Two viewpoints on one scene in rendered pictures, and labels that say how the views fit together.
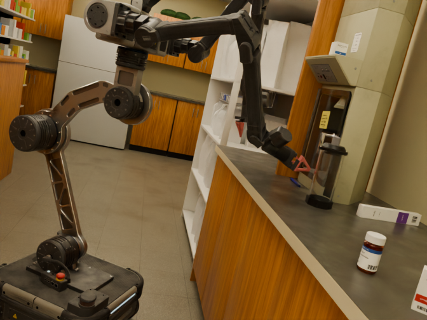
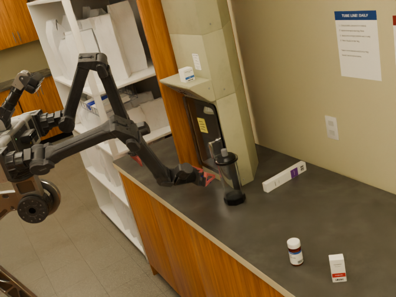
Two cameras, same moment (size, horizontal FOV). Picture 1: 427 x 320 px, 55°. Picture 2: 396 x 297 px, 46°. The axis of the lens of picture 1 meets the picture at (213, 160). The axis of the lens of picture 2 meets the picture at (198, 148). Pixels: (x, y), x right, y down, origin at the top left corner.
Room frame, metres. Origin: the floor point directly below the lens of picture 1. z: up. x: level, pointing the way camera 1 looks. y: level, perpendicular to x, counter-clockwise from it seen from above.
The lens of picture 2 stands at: (-0.33, 0.16, 2.04)
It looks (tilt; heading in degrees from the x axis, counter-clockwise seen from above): 22 degrees down; 346
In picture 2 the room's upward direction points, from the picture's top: 14 degrees counter-clockwise
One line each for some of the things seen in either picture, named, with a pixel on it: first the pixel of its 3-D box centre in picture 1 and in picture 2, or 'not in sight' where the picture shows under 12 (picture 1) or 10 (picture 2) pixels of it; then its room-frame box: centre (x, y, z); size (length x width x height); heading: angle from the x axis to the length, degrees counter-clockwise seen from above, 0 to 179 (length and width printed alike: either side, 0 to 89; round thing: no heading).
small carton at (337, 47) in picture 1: (338, 50); (186, 74); (1.74, -0.40, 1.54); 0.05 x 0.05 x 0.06; 12
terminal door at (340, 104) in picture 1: (322, 134); (207, 137); (1.79, -0.44, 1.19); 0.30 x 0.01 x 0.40; 11
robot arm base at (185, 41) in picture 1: (182, 44); (48, 121); (2.04, 0.27, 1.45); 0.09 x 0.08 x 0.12; 163
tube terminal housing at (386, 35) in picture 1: (358, 110); (223, 103); (1.82, -0.57, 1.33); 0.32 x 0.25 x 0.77; 11
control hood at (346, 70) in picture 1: (328, 70); (186, 89); (1.78, -0.39, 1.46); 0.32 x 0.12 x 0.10; 11
